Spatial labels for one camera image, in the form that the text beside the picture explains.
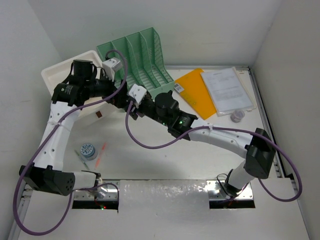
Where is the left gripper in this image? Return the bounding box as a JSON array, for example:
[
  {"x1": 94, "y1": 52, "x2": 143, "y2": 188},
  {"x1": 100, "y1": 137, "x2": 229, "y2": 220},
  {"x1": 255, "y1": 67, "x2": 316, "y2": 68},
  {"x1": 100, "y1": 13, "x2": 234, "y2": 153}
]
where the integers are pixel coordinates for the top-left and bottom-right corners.
[{"x1": 84, "y1": 69, "x2": 131, "y2": 108}]

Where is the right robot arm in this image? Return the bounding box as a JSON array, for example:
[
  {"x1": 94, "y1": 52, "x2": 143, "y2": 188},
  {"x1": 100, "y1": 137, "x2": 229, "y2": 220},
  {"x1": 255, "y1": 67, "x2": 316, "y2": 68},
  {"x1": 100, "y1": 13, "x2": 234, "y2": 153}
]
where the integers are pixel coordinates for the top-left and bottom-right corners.
[{"x1": 127, "y1": 91, "x2": 276, "y2": 198}]

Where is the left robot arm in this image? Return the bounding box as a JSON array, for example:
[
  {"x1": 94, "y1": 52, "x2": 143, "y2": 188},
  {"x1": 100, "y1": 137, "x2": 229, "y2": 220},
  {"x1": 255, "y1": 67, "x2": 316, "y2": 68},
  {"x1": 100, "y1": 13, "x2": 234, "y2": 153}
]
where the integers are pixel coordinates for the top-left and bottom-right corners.
[{"x1": 18, "y1": 58, "x2": 128, "y2": 196}]

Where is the white drawer cabinet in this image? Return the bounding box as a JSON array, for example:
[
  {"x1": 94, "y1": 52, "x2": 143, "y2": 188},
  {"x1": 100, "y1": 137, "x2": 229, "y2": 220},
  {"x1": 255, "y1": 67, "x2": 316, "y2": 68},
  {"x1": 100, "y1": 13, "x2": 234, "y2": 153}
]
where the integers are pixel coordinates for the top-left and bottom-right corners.
[{"x1": 41, "y1": 50, "x2": 116, "y2": 127}]

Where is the brown bottom drawer tab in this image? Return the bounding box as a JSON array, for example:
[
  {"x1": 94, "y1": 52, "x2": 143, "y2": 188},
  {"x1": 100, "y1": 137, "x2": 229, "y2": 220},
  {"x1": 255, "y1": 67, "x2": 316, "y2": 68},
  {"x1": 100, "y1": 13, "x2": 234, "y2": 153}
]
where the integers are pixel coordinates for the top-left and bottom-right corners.
[{"x1": 96, "y1": 111, "x2": 103, "y2": 118}]

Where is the green file organizer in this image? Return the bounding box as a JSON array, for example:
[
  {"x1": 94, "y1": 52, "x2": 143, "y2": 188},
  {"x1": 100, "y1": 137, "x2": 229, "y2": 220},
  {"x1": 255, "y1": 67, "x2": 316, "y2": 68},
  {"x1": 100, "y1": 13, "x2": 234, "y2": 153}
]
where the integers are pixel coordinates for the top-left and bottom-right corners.
[{"x1": 96, "y1": 27, "x2": 174, "y2": 98}]

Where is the orange plastic folder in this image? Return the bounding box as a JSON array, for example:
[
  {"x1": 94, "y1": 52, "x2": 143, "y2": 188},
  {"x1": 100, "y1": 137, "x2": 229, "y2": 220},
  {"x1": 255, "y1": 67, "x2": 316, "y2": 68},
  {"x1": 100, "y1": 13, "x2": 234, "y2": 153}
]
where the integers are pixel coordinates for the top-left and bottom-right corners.
[{"x1": 174, "y1": 68, "x2": 217, "y2": 120}]

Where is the blue tape roll left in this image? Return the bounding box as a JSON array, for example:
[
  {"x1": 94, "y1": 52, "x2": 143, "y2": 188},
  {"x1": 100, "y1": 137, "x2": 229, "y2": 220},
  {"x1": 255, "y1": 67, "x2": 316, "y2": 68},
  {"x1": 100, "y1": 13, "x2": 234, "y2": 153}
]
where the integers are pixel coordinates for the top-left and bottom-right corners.
[{"x1": 80, "y1": 143, "x2": 98, "y2": 161}]

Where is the orange pen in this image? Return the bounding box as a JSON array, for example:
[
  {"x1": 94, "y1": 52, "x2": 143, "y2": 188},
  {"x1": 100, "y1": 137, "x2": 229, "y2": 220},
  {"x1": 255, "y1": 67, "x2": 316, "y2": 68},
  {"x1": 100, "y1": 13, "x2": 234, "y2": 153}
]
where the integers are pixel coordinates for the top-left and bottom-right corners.
[{"x1": 95, "y1": 142, "x2": 107, "y2": 169}]

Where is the clear document sleeve with paper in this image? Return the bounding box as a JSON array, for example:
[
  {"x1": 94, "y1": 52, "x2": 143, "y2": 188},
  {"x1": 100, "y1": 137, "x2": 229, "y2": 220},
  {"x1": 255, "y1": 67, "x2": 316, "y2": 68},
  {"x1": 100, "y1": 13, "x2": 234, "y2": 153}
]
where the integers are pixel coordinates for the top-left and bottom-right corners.
[{"x1": 200, "y1": 67, "x2": 256, "y2": 116}]

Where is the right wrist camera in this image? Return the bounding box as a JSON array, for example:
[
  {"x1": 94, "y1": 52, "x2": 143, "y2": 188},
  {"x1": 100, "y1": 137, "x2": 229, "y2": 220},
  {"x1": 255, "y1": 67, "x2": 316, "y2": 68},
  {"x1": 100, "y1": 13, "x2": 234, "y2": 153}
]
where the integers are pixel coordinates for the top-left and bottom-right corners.
[{"x1": 127, "y1": 84, "x2": 147, "y2": 108}]

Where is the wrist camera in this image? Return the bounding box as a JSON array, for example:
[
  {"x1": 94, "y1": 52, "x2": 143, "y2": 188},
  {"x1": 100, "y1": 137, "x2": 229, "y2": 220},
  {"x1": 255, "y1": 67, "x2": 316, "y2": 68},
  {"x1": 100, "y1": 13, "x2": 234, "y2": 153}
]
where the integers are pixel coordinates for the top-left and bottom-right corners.
[
  {"x1": 127, "y1": 84, "x2": 147, "y2": 108},
  {"x1": 101, "y1": 57, "x2": 123, "y2": 81}
]

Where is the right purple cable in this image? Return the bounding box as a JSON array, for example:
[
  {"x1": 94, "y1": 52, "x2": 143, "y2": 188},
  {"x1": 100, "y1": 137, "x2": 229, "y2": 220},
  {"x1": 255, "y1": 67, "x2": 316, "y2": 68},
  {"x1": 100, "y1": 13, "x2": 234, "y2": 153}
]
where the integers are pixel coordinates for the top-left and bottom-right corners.
[{"x1": 125, "y1": 104, "x2": 303, "y2": 202}]

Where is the purple cable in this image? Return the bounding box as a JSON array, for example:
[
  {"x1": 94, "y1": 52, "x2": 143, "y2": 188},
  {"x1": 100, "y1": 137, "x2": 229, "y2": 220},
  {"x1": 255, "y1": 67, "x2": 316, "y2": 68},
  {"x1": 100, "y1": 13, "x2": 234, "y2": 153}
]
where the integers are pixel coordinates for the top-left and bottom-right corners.
[
  {"x1": 13, "y1": 49, "x2": 130, "y2": 236},
  {"x1": 125, "y1": 104, "x2": 303, "y2": 202}
]

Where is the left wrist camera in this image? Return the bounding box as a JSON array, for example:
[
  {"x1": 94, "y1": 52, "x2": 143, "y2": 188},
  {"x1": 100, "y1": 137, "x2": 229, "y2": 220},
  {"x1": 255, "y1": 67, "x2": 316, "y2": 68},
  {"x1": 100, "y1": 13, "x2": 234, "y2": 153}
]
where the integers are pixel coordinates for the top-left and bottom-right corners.
[{"x1": 101, "y1": 57, "x2": 123, "y2": 81}]

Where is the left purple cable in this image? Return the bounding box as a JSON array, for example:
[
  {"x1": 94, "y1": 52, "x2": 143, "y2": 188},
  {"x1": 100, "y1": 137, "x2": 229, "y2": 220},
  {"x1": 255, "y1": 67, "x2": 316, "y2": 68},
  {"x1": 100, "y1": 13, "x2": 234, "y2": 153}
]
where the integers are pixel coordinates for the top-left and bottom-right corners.
[{"x1": 13, "y1": 49, "x2": 130, "y2": 236}]

